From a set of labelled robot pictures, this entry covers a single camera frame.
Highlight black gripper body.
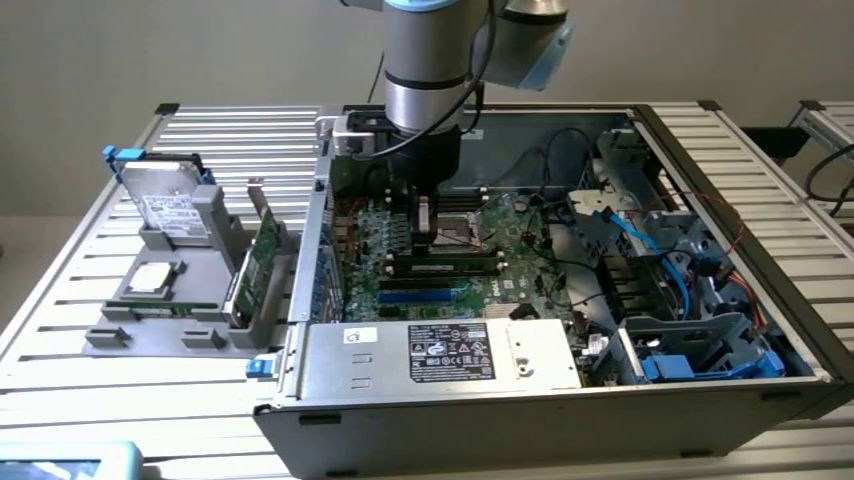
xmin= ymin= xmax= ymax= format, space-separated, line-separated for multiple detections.
xmin=389 ymin=124 xmax=463 ymax=197

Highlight black RAM stick in slot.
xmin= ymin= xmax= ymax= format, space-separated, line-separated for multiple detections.
xmin=389 ymin=249 xmax=503 ymax=279

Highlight CPU socket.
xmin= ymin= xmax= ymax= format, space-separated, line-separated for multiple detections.
xmin=431 ymin=208 xmax=499 ymax=252

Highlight blue expansion slot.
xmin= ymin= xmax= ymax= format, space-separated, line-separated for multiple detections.
xmin=378 ymin=288 xmax=470 ymax=306

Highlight green Dell motherboard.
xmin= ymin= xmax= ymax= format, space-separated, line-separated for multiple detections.
xmin=331 ymin=192 xmax=577 ymax=324

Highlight green graphics card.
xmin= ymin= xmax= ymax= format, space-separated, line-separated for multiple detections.
xmin=225 ymin=177 xmax=283 ymax=327

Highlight silver power supply unit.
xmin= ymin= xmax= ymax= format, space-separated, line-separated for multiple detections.
xmin=291 ymin=318 xmax=583 ymax=402

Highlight metal drive cage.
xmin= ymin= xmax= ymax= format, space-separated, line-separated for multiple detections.
xmin=566 ymin=127 xmax=720 ymax=259

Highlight blue case latch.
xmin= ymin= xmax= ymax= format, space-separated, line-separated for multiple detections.
xmin=243 ymin=353 xmax=277 ymax=380

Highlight silver hard disk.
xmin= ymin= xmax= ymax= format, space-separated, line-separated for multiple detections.
xmin=118 ymin=158 xmax=206 ymax=240

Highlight silver CPU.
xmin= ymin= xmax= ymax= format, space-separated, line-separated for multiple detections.
xmin=127 ymin=261 xmax=181 ymax=297

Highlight open black PC case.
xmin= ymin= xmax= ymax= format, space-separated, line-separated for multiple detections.
xmin=251 ymin=102 xmax=854 ymax=480

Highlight grey parts rack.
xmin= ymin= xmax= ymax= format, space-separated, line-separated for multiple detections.
xmin=83 ymin=184 xmax=297 ymax=357

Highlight grey disk bay blue clips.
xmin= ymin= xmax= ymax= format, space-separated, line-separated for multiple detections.
xmin=617 ymin=298 xmax=786 ymax=387

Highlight metal slat side table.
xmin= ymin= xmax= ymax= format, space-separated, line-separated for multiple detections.
xmin=789 ymin=99 xmax=854 ymax=132

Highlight teal device with screen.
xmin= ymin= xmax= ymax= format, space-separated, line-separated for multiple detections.
xmin=0 ymin=439 xmax=146 ymax=480

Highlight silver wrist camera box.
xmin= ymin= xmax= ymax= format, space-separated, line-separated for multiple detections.
xmin=314 ymin=110 xmax=397 ymax=160

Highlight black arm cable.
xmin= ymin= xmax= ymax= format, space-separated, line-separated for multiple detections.
xmin=365 ymin=0 xmax=503 ymax=160

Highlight blue disk wire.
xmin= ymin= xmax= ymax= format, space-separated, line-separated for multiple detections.
xmin=585 ymin=209 xmax=713 ymax=321

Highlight thin red wire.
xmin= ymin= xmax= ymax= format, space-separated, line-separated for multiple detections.
xmin=666 ymin=192 xmax=750 ymax=261

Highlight black looped cable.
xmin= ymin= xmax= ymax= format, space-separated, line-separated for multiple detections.
xmin=809 ymin=142 xmax=854 ymax=217

